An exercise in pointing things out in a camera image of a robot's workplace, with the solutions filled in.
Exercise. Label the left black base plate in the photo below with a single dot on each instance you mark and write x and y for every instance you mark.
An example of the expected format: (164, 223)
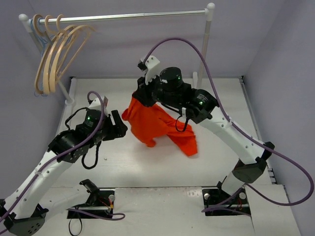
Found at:
(101, 207)

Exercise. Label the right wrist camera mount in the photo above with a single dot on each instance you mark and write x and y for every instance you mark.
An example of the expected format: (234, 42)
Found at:
(150, 66)

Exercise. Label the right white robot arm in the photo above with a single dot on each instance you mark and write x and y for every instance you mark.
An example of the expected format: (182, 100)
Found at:
(198, 105)

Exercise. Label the wooden hanger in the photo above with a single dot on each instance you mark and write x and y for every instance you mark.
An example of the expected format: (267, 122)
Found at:
(62, 42)
(65, 48)
(56, 45)

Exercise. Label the left wooden hanger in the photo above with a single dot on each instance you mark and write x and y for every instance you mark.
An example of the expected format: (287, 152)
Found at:
(56, 45)

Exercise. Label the right wooden hanger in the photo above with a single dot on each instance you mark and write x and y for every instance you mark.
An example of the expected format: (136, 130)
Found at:
(65, 48)

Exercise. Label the middle wooden hanger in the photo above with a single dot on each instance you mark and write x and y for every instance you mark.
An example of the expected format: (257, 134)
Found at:
(62, 42)

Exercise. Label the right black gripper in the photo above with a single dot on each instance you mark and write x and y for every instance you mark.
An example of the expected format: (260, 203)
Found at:
(141, 94)

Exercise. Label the silver white clothes rack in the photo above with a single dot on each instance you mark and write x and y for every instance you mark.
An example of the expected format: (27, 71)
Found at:
(66, 21)

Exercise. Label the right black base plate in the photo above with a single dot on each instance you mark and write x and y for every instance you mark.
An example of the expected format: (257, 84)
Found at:
(218, 203)

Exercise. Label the orange t shirt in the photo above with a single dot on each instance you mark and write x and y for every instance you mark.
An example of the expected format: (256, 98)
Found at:
(148, 123)

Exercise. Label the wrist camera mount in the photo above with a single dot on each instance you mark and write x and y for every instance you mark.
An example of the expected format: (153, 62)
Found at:
(96, 104)
(150, 66)

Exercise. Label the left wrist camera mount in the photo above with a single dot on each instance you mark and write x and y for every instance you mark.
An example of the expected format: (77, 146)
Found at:
(96, 104)

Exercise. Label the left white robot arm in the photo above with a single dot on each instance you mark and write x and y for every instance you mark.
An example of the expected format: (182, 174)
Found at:
(25, 211)

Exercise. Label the blue wire hanger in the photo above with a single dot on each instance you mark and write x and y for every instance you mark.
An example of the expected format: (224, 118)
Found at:
(44, 41)

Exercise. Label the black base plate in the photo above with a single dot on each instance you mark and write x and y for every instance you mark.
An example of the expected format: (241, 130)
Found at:
(218, 203)
(101, 207)

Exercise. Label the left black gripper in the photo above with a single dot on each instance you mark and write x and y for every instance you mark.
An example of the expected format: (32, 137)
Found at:
(110, 128)

